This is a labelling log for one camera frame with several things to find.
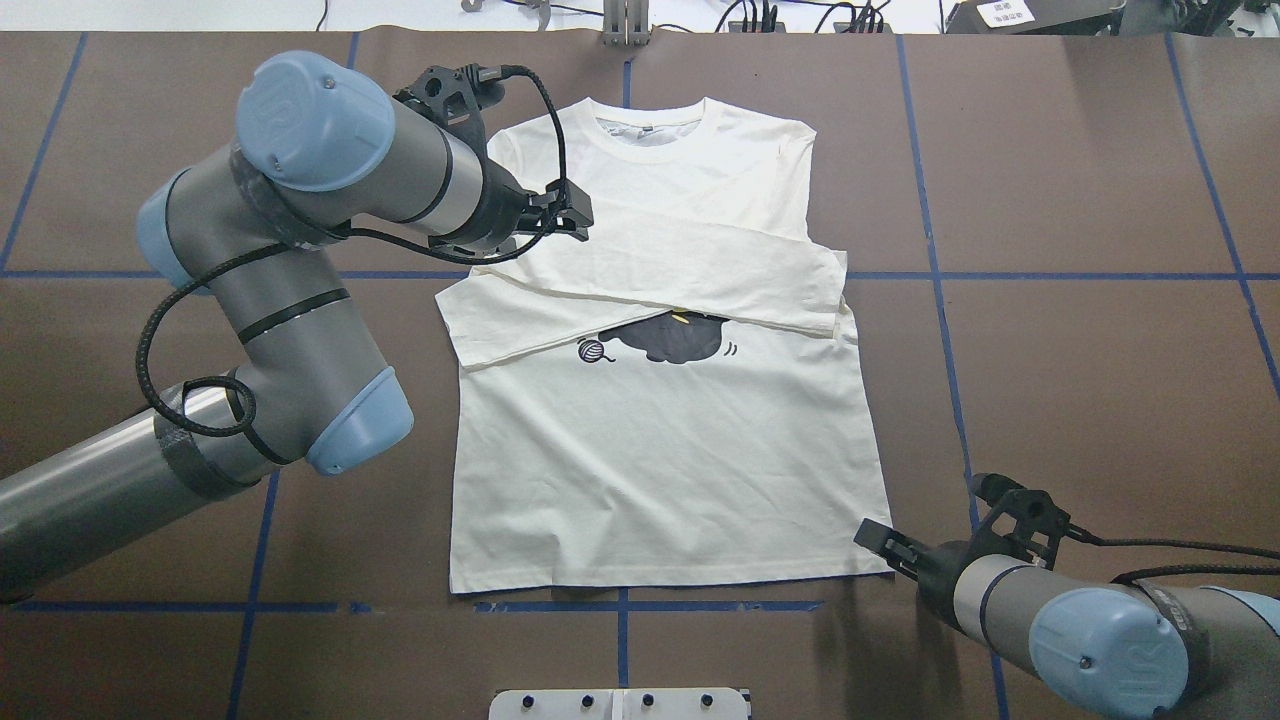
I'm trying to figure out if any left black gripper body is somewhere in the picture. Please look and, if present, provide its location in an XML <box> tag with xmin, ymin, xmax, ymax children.
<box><xmin>474</xmin><ymin>160</ymin><xmax>553</xmax><ymax>259</ymax></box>

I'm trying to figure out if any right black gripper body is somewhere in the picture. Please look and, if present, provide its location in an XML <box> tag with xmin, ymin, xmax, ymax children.
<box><xmin>913</xmin><ymin>542</ymin><xmax>973</xmax><ymax>629</ymax></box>

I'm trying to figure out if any cream long sleeve shirt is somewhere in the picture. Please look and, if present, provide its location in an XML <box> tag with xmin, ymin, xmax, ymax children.
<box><xmin>436</xmin><ymin>97</ymin><xmax>890</xmax><ymax>594</ymax></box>

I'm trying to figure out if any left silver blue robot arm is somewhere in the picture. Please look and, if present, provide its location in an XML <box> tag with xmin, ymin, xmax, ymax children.
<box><xmin>1</xmin><ymin>50</ymin><xmax>593</xmax><ymax>603</ymax></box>

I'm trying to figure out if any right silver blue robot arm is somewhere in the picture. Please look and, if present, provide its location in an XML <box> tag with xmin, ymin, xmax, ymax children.
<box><xmin>855</xmin><ymin>518</ymin><xmax>1279</xmax><ymax>719</ymax></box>

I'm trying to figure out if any black orange connector strip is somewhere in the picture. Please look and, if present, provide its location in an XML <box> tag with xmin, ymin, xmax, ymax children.
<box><xmin>713</xmin><ymin>1</ymin><xmax>892</xmax><ymax>35</ymax></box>

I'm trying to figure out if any black box white label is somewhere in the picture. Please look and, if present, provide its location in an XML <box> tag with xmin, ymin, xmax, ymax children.
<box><xmin>943</xmin><ymin>1</ymin><xmax>1126</xmax><ymax>36</ymax></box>

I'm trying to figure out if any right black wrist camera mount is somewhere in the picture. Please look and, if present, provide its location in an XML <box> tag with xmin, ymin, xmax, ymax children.
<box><xmin>966</xmin><ymin>473</ymin><xmax>1073</xmax><ymax>570</ymax></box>

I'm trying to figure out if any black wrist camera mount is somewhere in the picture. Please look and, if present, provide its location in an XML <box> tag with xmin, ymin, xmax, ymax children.
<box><xmin>392</xmin><ymin>63</ymin><xmax>506</xmax><ymax>145</ymax></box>
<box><xmin>966</xmin><ymin>473</ymin><xmax>1073</xmax><ymax>570</ymax></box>

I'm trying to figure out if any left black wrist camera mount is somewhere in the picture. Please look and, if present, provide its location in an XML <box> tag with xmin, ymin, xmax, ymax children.
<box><xmin>392</xmin><ymin>63</ymin><xmax>506</xmax><ymax>145</ymax></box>

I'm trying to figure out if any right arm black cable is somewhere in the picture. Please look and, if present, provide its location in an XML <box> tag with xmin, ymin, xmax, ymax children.
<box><xmin>966</xmin><ymin>474</ymin><xmax>1280</xmax><ymax>589</ymax></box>

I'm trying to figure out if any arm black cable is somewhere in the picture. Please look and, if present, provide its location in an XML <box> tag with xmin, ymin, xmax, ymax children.
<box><xmin>136</xmin><ymin>64</ymin><xmax>570</xmax><ymax>465</ymax></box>
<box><xmin>966</xmin><ymin>474</ymin><xmax>1280</xmax><ymax>589</ymax></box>

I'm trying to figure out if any aluminium frame post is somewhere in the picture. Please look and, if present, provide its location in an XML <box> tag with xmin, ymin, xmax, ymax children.
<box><xmin>602</xmin><ymin>0</ymin><xmax>652</xmax><ymax>47</ymax></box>

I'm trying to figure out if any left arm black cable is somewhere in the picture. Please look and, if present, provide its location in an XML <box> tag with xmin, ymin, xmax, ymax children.
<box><xmin>136</xmin><ymin>64</ymin><xmax>570</xmax><ymax>465</ymax></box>

